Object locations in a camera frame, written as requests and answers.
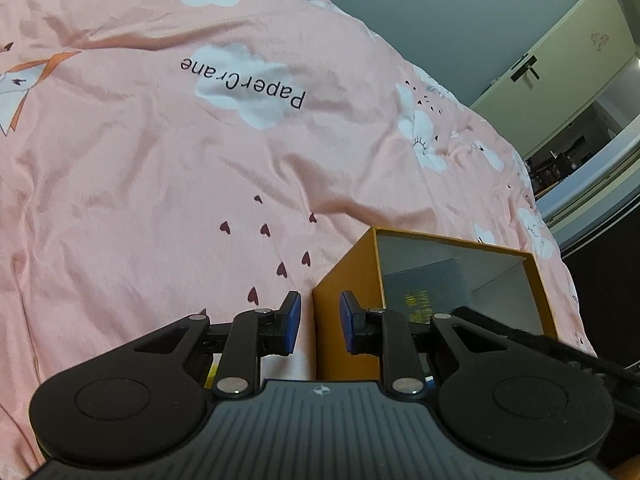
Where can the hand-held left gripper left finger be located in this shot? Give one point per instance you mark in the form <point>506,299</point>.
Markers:
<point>290,322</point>

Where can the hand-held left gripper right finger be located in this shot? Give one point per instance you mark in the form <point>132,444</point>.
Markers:
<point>348,322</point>

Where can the orange cardboard box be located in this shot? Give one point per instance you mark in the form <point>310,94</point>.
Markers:
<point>345,270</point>

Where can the dark glossy card packet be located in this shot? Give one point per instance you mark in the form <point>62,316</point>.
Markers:
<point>212,370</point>

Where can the pink cloud print blanket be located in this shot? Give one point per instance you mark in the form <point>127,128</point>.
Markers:
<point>175,160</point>

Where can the white room door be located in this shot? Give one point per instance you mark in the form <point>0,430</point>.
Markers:
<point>565,60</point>

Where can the white sliding door frame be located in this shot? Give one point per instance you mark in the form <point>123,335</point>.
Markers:
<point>590,185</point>

